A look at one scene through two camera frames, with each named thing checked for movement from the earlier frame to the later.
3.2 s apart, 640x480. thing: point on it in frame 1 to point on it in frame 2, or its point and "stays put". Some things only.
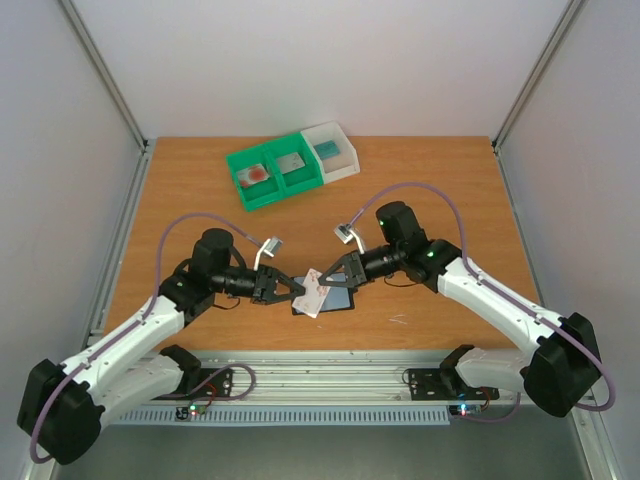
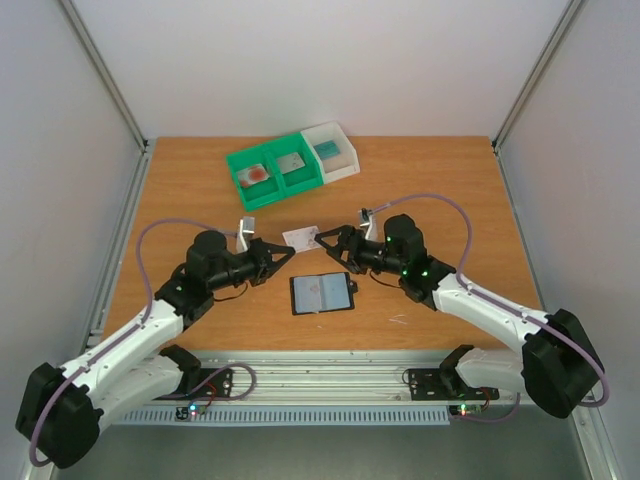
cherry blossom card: (290, 162) stays put
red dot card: (252, 174) stays put
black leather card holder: (339, 298) stays put
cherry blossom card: (315, 294) to (302, 239)
